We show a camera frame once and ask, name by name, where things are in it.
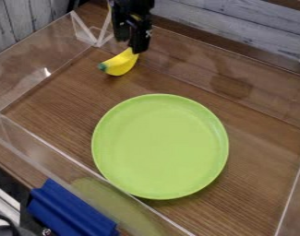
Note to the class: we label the clear acrylic enclosure wall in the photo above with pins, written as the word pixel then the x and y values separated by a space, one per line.
pixel 55 94

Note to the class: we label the yellow toy banana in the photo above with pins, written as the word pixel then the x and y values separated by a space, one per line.
pixel 118 65

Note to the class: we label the green round plate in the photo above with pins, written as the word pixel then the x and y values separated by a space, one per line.
pixel 159 146

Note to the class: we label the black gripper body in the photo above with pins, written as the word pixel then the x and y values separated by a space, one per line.
pixel 131 7

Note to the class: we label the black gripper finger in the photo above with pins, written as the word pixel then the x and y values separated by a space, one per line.
pixel 120 27
pixel 139 34

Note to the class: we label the blue plastic clamp block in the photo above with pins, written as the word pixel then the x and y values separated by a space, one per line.
pixel 66 214

